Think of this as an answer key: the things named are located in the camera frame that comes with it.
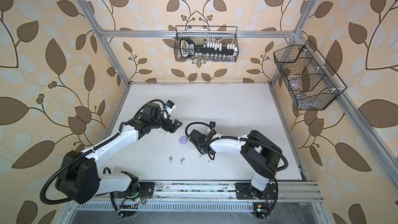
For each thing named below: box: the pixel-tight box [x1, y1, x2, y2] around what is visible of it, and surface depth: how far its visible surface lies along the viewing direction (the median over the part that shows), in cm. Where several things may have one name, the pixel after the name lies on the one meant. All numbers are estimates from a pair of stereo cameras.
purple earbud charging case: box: [178, 135, 188, 145], surface depth 93 cm
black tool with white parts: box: [179, 37, 239, 58], surface depth 84 cm
